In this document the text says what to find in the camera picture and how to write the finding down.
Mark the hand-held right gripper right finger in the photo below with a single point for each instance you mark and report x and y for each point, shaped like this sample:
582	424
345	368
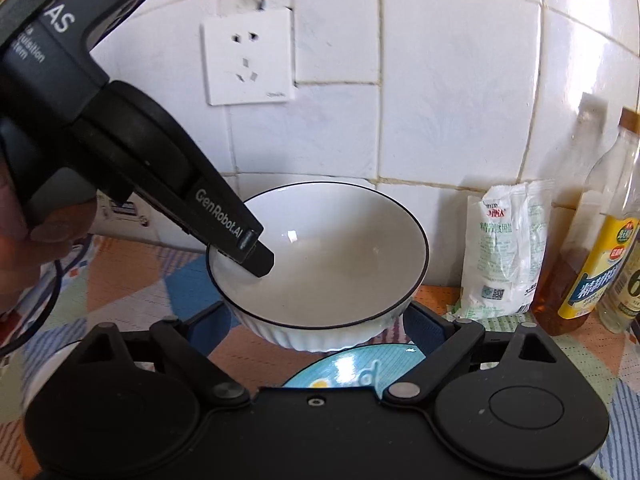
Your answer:
425	321

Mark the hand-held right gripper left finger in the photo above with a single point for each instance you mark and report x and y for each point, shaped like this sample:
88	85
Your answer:
196	358

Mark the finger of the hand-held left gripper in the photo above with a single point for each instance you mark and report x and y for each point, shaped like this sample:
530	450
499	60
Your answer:
225	215

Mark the teal egg print plate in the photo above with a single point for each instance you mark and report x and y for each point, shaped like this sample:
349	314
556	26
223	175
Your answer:
350	365

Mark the large white bowl dark rim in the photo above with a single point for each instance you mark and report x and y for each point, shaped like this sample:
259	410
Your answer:
340	260

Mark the person's left hand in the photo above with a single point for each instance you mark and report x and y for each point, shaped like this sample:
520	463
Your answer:
30	270

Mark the white salt bag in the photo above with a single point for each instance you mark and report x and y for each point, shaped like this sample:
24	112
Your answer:
500	260

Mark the white printed box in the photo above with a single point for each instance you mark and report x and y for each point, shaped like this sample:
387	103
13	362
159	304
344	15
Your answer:
125	225

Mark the patterned table mat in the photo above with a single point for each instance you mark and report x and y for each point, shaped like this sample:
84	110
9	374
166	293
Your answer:
125	285

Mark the amber oil bottle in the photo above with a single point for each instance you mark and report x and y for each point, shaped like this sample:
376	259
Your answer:
550	310

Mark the small white bowl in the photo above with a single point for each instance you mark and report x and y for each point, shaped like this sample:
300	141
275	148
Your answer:
55	360

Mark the yellow label bottle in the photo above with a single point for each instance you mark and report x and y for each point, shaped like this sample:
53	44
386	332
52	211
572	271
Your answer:
600	270

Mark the clear vinegar bottle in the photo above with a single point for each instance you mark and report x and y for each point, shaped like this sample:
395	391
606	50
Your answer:
622	305

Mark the white wall socket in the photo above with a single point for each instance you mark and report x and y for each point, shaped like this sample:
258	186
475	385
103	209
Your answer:
220	60

